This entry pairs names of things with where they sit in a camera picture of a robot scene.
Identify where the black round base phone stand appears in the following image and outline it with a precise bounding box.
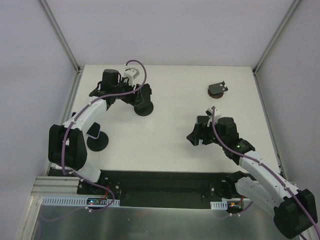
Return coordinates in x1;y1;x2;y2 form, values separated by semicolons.
86;122;109;152

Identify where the brown base phone stand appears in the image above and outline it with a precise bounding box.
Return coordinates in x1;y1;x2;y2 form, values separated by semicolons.
207;81;229;99

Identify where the aluminium front rail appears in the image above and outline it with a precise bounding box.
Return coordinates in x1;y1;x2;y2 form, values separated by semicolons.
31;174;303;202

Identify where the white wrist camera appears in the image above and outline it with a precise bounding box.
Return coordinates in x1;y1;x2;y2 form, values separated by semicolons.
123;66;140;81
205;106;222;126

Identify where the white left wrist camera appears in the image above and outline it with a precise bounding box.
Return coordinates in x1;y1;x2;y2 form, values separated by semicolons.
123;66;140;81

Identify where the aluminium frame post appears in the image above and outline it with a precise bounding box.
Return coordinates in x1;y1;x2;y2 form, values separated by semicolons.
252;0;303;76
37;0;81;73

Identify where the aluminium frame post right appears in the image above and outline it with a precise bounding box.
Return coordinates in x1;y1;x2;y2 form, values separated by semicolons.
252;0;303;76

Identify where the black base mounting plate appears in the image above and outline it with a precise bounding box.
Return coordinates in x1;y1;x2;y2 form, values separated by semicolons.
47;170;286;209

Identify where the aluminium frame post left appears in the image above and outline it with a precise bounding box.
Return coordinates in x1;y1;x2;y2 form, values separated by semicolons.
37;0;81;73

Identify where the black clamp phone stand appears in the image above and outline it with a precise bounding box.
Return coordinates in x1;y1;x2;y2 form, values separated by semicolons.
133;84;154;117

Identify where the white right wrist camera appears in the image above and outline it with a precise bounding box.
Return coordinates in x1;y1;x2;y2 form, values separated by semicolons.
205;106;222;126

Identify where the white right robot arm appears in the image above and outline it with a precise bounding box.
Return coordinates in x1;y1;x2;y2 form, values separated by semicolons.
186;115;320;239

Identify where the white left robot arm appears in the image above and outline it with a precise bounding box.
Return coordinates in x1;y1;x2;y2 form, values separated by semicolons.
48;66;154;195

